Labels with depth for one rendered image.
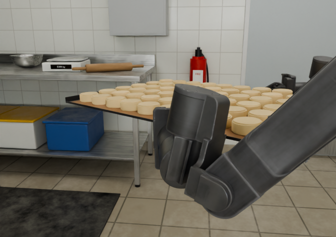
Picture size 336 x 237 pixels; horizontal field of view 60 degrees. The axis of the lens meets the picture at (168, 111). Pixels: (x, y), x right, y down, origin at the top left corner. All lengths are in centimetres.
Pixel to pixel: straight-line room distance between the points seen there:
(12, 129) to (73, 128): 52
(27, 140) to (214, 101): 242
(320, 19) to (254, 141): 271
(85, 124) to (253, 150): 217
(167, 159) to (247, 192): 10
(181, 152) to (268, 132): 11
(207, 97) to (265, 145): 8
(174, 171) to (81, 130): 210
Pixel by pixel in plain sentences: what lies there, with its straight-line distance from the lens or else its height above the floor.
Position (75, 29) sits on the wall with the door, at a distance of 301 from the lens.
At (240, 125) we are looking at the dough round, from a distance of 48.
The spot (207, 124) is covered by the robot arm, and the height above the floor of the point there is 106.
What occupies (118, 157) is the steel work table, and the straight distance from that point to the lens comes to 234.
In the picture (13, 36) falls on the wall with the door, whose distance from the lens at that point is 332.
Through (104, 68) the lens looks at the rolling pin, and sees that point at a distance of 231.
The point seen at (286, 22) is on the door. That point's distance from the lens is 290.
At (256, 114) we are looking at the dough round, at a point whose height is 103.
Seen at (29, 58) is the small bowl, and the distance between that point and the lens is 276.
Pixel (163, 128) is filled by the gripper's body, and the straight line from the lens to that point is 45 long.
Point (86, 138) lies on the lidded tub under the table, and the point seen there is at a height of 35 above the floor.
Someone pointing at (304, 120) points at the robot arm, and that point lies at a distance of 30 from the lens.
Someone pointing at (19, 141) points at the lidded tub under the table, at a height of 30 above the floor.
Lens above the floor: 117
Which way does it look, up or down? 15 degrees down
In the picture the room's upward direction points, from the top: straight up
